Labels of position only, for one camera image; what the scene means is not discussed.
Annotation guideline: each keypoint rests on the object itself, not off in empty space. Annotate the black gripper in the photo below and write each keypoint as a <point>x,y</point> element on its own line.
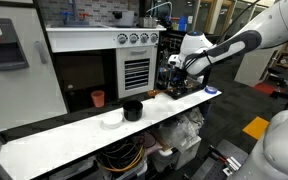
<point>181,75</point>

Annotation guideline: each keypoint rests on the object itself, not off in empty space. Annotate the wooden spoon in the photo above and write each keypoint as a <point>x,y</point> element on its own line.
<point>154,92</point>

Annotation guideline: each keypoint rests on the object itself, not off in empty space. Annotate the orange plastic cup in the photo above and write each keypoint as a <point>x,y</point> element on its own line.
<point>98,99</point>

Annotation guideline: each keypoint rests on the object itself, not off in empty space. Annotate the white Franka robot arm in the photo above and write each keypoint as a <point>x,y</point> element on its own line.
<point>250,36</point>

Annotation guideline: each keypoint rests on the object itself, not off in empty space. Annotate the black mug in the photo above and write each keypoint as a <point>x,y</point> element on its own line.
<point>133,111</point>

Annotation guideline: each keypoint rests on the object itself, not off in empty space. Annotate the blue tape roll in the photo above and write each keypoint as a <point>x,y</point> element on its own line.
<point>210,90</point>

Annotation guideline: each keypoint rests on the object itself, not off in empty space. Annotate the clear plastic bag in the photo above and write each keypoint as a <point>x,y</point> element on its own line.
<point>179,131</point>

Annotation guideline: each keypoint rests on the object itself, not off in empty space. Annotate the white toy oven door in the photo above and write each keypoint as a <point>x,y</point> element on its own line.
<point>137,71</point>

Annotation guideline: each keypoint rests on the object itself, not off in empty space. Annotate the pink soft item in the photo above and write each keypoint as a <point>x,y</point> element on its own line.
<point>147,140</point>

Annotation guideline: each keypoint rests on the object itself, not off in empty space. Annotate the small blue box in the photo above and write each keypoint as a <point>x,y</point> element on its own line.
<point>182,23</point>

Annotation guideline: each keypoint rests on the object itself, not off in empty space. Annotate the white storage container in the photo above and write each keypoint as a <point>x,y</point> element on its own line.
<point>184,155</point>

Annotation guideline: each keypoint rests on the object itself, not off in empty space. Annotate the white bowl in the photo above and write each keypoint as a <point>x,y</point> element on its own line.
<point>112,120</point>

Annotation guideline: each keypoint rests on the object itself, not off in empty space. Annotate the red floor mat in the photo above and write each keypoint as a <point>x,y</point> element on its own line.
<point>265,88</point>

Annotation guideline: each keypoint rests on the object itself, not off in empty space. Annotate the grey toy pot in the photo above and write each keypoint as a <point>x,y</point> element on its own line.
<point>125,18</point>

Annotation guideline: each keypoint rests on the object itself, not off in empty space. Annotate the metal clamp with orange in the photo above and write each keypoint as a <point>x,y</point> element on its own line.
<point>232,165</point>

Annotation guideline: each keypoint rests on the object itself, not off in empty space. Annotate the clear plastic storage bin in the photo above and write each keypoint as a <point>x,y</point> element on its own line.
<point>124,168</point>

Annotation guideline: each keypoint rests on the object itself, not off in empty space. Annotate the toy oven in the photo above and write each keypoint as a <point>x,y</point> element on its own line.
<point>84,36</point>

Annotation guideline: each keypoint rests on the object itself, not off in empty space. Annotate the toy faucet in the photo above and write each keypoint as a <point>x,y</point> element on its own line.
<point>73,13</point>

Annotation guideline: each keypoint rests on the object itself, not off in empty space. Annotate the white toy fridge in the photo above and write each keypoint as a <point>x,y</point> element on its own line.
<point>17,93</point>

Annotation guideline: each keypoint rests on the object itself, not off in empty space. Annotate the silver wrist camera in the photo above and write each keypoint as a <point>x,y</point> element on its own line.
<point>174,60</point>

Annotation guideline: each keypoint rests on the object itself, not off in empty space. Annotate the black pegboard base plate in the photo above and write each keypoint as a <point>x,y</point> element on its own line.
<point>217,156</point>

